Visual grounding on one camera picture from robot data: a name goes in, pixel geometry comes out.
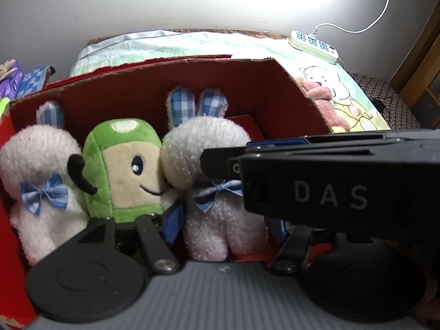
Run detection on green mushroom plush toy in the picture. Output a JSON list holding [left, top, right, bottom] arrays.
[[67, 119, 179, 223]]

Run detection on red gift box gold print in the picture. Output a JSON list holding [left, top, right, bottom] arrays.
[[229, 115, 265, 141]]

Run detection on green frog plush toy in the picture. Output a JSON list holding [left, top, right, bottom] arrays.
[[0, 97, 10, 117]]

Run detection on green bear print bedsheet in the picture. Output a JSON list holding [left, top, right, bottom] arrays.
[[69, 30, 389, 131]]

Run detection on wooden shelf frame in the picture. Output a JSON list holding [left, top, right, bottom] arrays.
[[389, 5, 439, 129]]

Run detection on black cable on cushion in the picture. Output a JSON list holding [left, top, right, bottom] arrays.
[[370, 95, 395, 113]]

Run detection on white bunny light blue bow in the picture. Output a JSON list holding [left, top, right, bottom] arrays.
[[1, 101, 89, 265]]

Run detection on brown patterned cushion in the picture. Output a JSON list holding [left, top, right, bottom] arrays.
[[350, 73, 421, 130]]

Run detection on blue checkered towel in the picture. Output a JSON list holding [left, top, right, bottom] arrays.
[[16, 66, 56, 99]]

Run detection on red cardboard box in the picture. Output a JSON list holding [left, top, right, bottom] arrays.
[[1, 56, 330, 329]]

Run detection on mauve teddy bear plush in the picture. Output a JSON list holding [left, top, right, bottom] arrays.
[[295, 77, 351, 133]]

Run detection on white bunny dark plaid ears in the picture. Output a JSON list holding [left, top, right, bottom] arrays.
[[160, 86, 268, 262]]

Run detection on white blue power strip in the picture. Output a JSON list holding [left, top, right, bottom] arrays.
[[289, 31, 339, 64]]

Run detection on white power cable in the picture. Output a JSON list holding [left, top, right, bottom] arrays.
[[310, 0, 400, 39]]

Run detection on purple plastic package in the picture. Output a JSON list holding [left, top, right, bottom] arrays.
[[0, 59, 23, 100]]

